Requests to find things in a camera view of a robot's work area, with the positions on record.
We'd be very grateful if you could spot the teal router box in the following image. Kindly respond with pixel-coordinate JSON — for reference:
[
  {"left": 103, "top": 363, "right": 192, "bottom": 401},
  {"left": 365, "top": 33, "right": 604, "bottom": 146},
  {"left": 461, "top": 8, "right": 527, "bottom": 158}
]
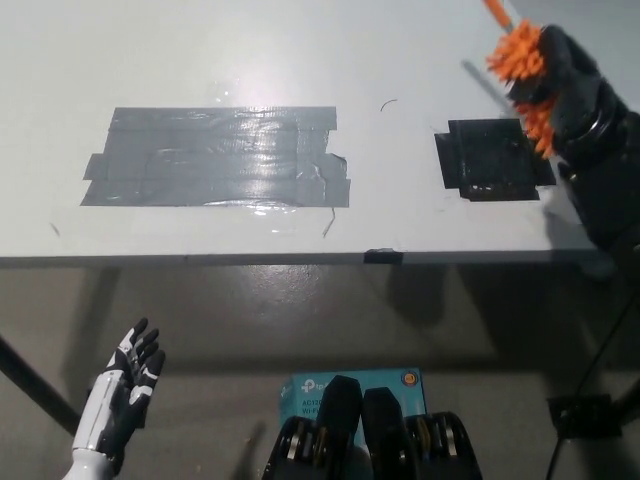
[{"left": 278, "top": 368, "right": 428, "bottom": 451}]

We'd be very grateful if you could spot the black cable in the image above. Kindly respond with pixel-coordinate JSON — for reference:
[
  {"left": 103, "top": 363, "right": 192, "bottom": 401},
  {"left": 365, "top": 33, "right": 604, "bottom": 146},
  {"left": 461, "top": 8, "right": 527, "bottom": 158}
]
[{"left": 543, "top": 269, "right": 632, "bottom": 480}]

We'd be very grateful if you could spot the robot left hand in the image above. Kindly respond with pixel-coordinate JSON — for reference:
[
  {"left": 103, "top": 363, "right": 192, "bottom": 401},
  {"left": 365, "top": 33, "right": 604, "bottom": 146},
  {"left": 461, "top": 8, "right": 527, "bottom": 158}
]
[{"left": 71, "top": 317, "right": 167, "bottom": 464}]

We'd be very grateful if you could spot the black table leg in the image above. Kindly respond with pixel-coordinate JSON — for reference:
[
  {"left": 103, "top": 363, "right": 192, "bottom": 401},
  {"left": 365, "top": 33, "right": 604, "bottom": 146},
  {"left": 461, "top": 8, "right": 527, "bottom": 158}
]
[{"left": 0, "top": 332, "right": 84, "bottom": 436}]

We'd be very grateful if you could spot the black tape square patch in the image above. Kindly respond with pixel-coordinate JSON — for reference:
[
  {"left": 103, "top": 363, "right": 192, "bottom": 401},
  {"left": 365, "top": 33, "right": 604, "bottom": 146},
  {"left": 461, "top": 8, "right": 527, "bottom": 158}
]
[{"left": 432, "top": 118, "right": 557, "bottom": 203}]

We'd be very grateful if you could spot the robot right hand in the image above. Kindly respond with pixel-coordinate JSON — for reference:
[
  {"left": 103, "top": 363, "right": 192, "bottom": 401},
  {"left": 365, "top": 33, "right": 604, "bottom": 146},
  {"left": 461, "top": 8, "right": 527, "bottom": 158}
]
[{"left": 505, "top": 23, "right": 632, "bottom": 169}]

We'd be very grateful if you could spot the orange microfibre duster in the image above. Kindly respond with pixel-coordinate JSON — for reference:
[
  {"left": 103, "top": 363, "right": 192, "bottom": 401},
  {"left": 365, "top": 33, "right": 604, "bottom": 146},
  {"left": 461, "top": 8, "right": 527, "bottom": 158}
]
[{"left": 481, "top": 0, "right": 560, "bottom": 162}]

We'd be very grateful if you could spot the grey duct tape patch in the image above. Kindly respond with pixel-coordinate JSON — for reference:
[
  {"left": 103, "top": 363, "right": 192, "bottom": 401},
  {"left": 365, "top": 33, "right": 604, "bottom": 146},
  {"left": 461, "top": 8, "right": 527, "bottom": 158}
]
[{"left": 79, "top": 105, "right": 352, "bottom": 209}]

